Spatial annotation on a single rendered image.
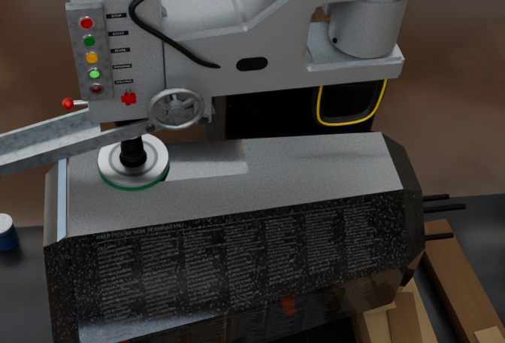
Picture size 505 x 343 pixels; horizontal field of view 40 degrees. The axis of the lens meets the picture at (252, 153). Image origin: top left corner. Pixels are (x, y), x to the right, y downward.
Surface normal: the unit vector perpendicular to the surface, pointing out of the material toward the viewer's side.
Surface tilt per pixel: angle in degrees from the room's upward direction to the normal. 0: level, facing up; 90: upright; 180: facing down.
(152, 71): 90
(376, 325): 0
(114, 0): 90
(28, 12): 0
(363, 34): 90
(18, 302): 0
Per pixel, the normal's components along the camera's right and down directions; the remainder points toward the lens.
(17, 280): 0.06, -0.65
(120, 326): 0.19, 0.06
